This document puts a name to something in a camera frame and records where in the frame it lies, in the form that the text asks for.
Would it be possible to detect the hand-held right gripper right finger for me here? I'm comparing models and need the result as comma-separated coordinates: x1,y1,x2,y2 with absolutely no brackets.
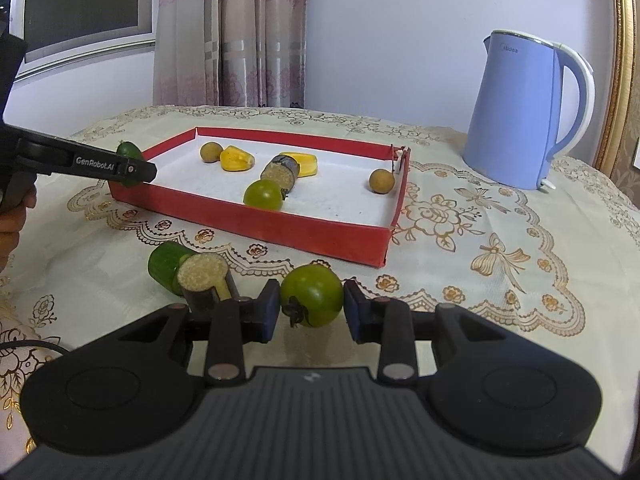
343,280,527,386

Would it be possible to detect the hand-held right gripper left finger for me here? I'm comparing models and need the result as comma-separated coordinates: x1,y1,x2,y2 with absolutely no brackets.
117,279,282,387

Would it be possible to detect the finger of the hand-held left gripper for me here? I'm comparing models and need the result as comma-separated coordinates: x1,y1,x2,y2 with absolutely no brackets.
116,155,158,184

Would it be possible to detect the cucumber end piece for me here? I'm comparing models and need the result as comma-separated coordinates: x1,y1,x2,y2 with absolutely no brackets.
116,140,144,189

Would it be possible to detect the green tomato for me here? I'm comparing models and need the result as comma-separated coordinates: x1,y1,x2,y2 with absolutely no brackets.
243,179,282,210
280,263,346,328

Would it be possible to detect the yellow fruit chunk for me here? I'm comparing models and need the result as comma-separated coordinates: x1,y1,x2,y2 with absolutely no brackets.
220,145,256,172
279,151,319,177

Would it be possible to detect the red cardboard box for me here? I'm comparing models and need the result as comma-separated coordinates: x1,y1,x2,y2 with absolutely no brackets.
107,126,412,267

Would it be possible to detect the eggplant chunk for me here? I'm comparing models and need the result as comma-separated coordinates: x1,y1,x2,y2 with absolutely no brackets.
260,155,300,200

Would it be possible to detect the person's left hand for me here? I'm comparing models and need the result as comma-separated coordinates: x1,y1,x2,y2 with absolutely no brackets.
0,186,37,273

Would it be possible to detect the cut cucumber piece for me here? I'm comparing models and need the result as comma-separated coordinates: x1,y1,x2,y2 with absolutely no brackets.
147,241,196,297

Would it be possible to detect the window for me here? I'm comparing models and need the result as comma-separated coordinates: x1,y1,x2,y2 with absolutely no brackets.
10,0,161,81

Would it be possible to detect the patterned pink curtain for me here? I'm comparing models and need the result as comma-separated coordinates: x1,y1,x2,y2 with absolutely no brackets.
152,0,309,110

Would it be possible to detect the blue electric kettle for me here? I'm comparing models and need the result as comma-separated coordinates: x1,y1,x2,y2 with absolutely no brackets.
461,30,597,192

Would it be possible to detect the black cable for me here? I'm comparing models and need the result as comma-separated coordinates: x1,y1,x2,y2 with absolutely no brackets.
0,340,67,357

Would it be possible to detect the gold ornate frame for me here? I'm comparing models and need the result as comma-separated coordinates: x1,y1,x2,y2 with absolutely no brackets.
594,0,640,181

